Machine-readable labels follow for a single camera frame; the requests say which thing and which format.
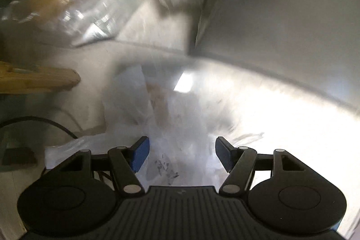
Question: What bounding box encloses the light wooden plank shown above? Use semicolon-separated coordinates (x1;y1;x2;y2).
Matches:
0;60;81;94

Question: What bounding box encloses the black cable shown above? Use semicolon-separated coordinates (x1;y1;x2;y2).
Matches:
0;116;80;140

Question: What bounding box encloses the grey metal panel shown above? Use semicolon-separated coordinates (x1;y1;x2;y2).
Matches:
186;0;360;117

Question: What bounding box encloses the clear plastic bag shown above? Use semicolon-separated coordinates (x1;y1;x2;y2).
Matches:
0;0;162;47

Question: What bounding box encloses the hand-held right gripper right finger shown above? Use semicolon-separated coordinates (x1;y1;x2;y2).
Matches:
215;137;318;197

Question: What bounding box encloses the white plastic bag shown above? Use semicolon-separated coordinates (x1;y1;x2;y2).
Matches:
45;64;235;191

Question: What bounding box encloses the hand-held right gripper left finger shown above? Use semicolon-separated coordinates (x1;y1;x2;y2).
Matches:
46;136;150;197

